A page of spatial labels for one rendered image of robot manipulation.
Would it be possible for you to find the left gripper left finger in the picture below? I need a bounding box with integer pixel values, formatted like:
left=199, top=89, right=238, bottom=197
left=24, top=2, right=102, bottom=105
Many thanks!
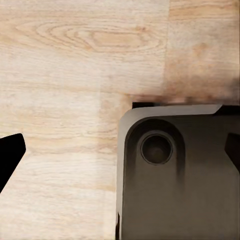
left=0, top=133, right=26, bottom=193

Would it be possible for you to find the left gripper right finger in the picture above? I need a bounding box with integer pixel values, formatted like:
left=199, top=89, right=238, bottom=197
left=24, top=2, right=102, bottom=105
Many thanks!
left=224, top=133, right=240, bottom=173

